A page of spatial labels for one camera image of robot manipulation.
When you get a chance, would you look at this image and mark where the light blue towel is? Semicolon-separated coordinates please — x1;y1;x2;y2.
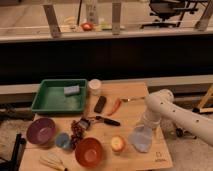
128;125;153;153

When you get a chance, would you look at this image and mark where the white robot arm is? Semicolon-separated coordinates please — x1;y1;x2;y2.
142;89;213;146

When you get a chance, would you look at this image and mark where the red chili pepper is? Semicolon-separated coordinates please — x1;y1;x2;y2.
107;99;121;116

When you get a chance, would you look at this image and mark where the black rectangular remote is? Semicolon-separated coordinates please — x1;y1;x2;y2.
94;96;107;113

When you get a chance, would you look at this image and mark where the metal spoon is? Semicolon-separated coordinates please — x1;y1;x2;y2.
120;97;145;103

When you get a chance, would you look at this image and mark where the blue sponge block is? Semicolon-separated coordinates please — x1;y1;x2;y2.
64;85;80;95

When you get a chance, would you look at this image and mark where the bunch of dark grapes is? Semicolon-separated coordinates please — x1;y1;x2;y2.
71;121;84;149

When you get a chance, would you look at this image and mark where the red yellow apple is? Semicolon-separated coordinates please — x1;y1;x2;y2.
110;136;126;153

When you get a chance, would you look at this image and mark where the green plastic tray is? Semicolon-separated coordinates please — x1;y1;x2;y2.
31;79;87;114

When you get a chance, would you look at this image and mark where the red ball on floor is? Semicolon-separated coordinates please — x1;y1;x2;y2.
81;23;93;31

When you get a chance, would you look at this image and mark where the orange red bowl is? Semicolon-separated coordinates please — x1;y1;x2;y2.
75;137;103;168

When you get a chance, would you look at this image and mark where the small blue cup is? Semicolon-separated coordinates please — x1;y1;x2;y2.
55;133;70;150

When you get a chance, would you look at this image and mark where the purple bowl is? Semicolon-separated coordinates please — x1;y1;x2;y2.
26;118;56;145

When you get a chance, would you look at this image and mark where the black office chair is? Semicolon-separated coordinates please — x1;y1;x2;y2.
141;0;208;29

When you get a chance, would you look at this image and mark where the black handled tool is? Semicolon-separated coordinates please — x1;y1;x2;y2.
95;116;121;126

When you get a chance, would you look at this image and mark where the wooden easel frame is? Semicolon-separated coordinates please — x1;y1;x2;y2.
193;84;213;114

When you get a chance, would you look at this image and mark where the black chair frame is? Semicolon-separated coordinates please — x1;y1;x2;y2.
0;133;26;171

